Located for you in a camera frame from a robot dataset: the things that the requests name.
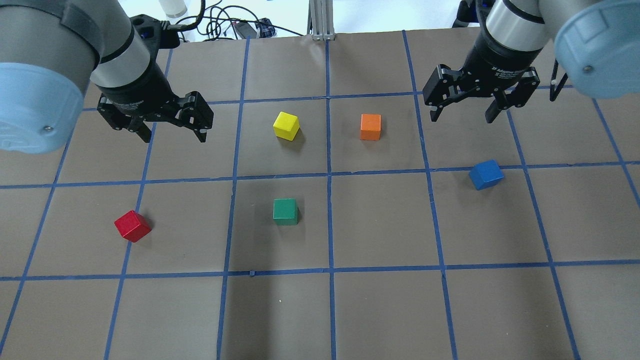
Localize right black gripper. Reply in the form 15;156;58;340
423;38;541;125

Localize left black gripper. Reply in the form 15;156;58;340
96;60;214;144

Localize red wooden block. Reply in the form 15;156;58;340
114;210;152;243

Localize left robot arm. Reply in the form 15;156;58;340
0;0;214;154

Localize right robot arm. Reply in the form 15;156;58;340
422;0;640;124

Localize blue wooden block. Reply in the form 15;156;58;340
468;159;505;191

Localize orange wooden block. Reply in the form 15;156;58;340
359;113;382;141

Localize yellow wooden block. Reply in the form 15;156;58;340
272;111;300;142

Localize green wooden block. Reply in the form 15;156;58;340
272;198;299;226

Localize black cable bundle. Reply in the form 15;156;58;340
167;0;306;41

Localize aluminium frame post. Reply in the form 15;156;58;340
307;0;336;41

